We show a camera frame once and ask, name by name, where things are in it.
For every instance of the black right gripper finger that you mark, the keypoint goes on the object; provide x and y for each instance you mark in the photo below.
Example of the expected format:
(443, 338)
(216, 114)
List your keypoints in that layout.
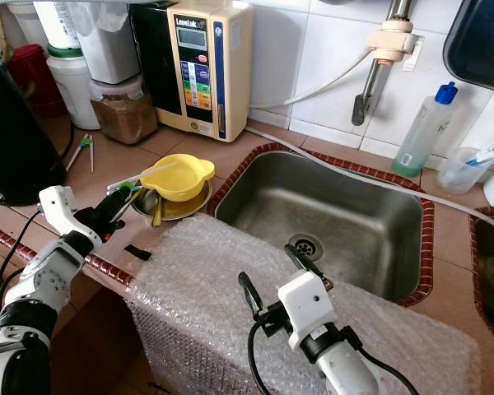
(303, 260)
(250, 296)

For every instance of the clear straw green tip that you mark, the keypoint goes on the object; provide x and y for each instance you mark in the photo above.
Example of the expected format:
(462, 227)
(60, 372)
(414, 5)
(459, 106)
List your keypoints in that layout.
(136, 178)

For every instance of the gold spoon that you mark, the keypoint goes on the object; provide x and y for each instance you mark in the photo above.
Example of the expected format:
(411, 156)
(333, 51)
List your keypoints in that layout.
(158, 214)

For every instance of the yellow plastic bowl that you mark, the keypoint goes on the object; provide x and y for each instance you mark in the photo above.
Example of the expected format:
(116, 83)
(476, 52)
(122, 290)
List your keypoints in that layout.
(179, 177)

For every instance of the stainless steel bowl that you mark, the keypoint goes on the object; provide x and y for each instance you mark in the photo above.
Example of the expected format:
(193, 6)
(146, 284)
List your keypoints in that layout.
(189, 208)

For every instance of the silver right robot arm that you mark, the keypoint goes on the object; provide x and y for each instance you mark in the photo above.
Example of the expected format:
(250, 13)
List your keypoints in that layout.
(350, 370)

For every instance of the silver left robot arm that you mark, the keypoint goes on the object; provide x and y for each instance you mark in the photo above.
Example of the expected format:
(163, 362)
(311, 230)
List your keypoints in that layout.
(45, 280)

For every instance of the black tape strip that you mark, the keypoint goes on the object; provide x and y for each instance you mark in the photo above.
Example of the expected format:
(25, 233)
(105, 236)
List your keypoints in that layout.
(138, 253)

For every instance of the clear bubble wrap sheet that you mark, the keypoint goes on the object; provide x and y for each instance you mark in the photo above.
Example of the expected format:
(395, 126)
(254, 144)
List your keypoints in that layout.
(214, 329)

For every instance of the green white clip tool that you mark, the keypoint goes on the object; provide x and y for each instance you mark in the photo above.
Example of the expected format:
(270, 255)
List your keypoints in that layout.
(82, 148)

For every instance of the jar of brown powder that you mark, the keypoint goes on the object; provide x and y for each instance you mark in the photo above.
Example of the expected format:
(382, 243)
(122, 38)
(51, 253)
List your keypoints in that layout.
(123, 115)

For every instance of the black electric kettle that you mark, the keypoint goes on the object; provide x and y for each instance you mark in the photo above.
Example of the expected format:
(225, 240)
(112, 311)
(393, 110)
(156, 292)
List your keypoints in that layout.
(20, 140)

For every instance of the beige water ionizer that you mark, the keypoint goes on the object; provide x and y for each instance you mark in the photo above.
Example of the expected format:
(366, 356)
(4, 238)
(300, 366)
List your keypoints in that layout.
(212, 74)

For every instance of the red container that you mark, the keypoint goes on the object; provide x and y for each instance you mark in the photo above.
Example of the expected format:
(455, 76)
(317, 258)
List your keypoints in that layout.
(29, 78)

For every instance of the clear bottle blue cap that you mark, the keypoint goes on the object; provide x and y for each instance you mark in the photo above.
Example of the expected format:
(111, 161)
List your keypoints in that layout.
(421, 136)

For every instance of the clear plastic cup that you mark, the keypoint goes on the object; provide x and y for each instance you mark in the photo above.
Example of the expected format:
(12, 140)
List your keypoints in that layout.
(461, 173)

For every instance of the white labelled cartridge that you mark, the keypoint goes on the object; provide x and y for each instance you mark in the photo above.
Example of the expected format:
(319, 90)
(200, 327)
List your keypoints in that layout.
(56, 25)

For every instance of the blue white toothbrush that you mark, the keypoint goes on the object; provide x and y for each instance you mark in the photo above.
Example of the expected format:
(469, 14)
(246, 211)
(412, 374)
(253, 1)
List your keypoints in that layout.
(490, 152)

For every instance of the dark blue pan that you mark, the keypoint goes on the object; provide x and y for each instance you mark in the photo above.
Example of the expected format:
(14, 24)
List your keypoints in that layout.
(482, 33)

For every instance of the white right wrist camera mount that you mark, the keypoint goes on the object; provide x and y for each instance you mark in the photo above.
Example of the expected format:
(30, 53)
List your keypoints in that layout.
(305, 304)

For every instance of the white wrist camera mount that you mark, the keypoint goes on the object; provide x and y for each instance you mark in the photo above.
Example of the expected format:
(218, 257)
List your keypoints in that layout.
(305, 304)
(62, 210)

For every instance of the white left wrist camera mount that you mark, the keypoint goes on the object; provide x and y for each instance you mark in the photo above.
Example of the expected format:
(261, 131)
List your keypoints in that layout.
(62, 210)

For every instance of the beige wall tap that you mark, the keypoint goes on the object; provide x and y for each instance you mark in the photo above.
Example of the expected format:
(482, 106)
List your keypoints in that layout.
(391, 37)

